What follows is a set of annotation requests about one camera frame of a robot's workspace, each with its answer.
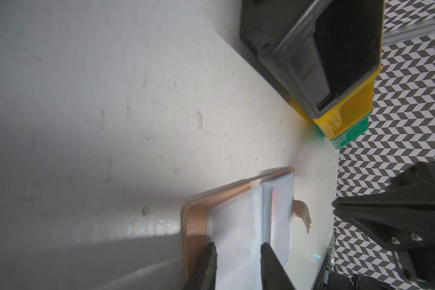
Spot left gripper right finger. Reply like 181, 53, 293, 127
261, 243, 295, 290

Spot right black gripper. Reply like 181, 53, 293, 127
332, 162, 435, 290

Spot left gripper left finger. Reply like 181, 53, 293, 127
183, 242, 218, 290

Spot tan leather card holder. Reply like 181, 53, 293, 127
182, 167, 311, 290

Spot green storage bin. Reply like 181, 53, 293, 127
314, 112, 372, 149

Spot yellow storage bin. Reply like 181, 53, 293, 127
286, 68, 381, 140

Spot black storage bin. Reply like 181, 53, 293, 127
240, 0, 384, 119

